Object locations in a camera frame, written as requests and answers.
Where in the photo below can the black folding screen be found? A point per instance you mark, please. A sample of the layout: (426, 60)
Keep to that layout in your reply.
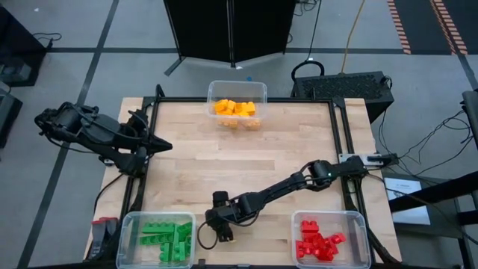
(209, 30)

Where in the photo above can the black equipment case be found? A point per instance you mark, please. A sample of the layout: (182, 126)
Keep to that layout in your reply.
(7, 116)

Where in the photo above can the silver mounting plate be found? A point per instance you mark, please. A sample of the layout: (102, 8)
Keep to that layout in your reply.
(343, 157)

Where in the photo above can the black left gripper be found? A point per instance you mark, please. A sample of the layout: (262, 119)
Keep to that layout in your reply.
(140, 130)

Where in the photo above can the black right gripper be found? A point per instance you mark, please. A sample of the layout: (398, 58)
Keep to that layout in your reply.
(222, 214)

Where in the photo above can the black computer case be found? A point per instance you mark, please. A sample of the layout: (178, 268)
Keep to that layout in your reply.
(343, 89)

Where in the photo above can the yellow wedge toy block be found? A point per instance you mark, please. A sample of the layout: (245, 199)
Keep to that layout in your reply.
(231, 105)

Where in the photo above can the red zigzag toy block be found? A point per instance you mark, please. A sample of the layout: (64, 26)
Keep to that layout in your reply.
(336, 239)

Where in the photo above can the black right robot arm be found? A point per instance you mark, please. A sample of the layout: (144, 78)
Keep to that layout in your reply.
(298, 183)

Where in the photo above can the white screen tablet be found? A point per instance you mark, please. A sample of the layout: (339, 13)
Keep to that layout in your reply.
(414, 216)

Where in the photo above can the black metal stand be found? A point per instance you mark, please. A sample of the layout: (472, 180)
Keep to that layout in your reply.
(429, 194)

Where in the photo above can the orange square toy block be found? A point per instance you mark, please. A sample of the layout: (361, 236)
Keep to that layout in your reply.
(221, 107)

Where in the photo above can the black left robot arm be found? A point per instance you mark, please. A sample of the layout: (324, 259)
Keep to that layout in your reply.
(93, 134)

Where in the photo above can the black orange-striped floor mat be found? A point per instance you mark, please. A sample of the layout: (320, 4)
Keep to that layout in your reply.
(418, 22)

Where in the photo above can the clear plastic bin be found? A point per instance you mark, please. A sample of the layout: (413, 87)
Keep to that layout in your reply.
(354, 228)
(128, 239)
(239, 89)

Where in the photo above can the red grey tool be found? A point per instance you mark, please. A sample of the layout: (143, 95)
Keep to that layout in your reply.
(101, 231)

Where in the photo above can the black equipment cabinet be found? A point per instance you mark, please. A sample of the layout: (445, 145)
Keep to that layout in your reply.
(15, 37)

